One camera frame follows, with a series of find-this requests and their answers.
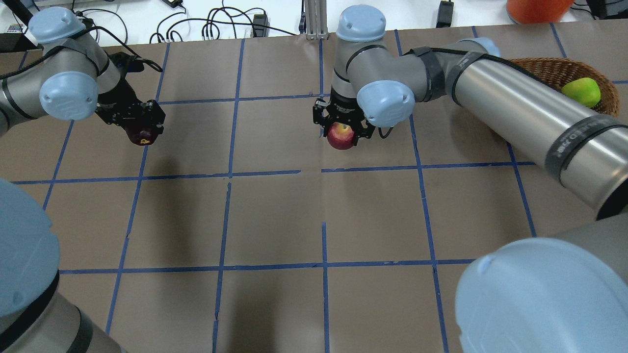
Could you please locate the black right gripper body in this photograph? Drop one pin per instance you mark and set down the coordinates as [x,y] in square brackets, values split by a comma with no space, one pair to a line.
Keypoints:
[342,107]

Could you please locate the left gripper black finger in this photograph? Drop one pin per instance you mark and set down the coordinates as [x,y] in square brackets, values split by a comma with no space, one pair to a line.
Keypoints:
[153,118]

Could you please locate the aluminium frame post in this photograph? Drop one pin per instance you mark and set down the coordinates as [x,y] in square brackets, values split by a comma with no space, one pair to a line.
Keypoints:
[314,19]

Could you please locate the orange bucket with lid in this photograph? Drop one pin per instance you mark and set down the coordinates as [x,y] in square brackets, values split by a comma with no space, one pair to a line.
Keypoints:
[537,11]

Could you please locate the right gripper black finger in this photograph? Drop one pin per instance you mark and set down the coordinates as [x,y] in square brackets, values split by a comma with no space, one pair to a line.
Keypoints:
[362,128]
[320,116]

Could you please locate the black power adapter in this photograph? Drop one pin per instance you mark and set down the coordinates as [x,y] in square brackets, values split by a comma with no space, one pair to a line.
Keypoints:
[445,13]

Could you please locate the dark red apple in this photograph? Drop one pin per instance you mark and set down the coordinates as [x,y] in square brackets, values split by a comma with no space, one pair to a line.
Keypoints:
[142,136]

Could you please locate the red yellow apple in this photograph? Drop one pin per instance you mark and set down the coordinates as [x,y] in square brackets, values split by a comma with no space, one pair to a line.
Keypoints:
[340,136]

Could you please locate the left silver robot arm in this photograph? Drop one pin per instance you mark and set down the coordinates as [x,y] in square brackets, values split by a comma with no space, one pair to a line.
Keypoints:
[75,78]

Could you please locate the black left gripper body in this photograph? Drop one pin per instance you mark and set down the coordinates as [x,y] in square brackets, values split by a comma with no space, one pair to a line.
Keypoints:
[119,100]

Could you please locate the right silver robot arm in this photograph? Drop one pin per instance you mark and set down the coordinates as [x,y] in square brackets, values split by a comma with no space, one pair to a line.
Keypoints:
[564,294]

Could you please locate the woven wicker basket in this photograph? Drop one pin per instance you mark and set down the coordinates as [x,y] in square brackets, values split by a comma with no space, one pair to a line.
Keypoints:
[557,72]

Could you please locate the green apple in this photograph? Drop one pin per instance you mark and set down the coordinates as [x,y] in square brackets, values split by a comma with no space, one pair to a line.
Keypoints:
[585,91]

